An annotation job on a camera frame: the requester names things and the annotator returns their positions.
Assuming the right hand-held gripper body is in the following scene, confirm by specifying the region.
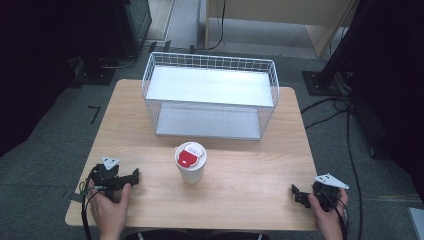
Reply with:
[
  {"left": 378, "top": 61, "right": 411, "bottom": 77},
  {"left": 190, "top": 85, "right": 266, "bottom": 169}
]
[{"left": 311, "top": 172, "right": 350, "bottom": 213}]

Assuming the looped black floor cable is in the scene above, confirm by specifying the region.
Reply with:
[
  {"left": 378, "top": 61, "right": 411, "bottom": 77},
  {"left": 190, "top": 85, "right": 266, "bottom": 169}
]
[{"left": 98, "top": 53, "right": 138, "bottom": 70}]

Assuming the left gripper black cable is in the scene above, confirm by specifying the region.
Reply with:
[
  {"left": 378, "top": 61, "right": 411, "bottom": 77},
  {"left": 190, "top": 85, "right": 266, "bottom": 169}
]
[{"left": 78, "top": 165, "right": 100, "bottom": 240}]

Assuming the person's left hand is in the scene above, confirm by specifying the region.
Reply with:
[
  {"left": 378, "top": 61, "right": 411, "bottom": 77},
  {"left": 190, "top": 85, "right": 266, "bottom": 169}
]
[{"left": 86, "top": 181, "right": 133, "bottom": 240}]

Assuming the thin black hanging cable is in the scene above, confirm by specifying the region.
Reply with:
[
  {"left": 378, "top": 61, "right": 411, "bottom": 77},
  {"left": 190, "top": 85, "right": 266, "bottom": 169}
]
[{"left": 190, "top": 0, "right": 228, "bottom": 54}]

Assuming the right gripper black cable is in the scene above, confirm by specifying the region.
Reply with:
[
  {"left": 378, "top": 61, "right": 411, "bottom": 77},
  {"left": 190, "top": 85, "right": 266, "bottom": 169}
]
[{"left": 319, "top": 188, "right": 350, "bottom": 240}]

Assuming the black stand with base plate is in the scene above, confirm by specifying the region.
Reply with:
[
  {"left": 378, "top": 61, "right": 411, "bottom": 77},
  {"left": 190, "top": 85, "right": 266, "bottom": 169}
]
[{"left": 301, "top": 0, "right": 371, "bottom": 98}]

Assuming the pale flat box corner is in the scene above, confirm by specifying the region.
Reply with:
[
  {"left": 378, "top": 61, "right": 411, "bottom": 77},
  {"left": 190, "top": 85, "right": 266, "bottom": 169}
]
[{"left": 406, "top": 206, "right": 424, "bottom": 240}]

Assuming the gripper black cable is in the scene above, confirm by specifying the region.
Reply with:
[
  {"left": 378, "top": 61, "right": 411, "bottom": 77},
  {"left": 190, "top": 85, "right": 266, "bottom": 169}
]
[
  {"left": 319, "top": 188, "right": 350, "bottom": 240},
  {"left": 78, "top": 165, "right": 100, "bottom": 240}
]

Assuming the white cup with red lid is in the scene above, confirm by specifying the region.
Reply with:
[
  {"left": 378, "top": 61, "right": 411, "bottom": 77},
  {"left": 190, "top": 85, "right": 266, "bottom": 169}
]
[{"left": 174, "top": 141, "right": 208, "bottom": 185}]

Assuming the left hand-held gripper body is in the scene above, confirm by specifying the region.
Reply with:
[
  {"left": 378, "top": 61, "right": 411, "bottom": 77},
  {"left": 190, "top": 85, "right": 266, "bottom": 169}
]
[{"left": 88, "top": 155, "right": 134, "bottom": 202}]

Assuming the black flat stand base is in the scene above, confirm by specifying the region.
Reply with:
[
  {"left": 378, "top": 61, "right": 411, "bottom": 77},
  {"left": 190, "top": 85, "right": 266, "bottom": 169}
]
[{"left": 71, "top": 55, "right": 117, "bottom": 87}]

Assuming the dark equipment cabinet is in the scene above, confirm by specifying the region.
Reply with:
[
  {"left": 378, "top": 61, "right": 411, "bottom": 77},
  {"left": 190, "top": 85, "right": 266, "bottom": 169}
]
[{"left": 112, "top": 0, "right": 154, "bottom": 58}]

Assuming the person's dark clothing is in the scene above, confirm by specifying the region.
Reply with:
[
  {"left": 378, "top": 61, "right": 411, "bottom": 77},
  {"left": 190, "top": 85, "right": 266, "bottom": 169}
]
[{"left": 124, "top": 228, "right": 270, "bottom": 240}]

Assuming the person's right hand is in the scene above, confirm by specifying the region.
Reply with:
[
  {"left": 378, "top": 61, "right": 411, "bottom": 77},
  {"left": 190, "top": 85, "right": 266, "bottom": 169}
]
[{"left": 307, "top": 188, "right": 350, "bottom": 240}]

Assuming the long black floor cable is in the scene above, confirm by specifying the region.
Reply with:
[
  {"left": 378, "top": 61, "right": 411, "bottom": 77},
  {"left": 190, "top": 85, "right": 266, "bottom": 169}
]
[{"left": 300, "top": 95, "right": 365, "bottom": 240}]

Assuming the white wire shelf rack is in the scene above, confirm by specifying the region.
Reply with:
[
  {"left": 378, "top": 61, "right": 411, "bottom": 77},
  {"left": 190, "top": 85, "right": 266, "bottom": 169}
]
[{"left": 141, "top": 51, "right": 281, "bottom": 142}]

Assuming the light wooden furniture panel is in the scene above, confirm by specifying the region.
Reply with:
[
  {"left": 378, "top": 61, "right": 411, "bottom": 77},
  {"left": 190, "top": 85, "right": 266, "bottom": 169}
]
[{"left": 203, "top": 0, "right": 361, "bottom": 60}]

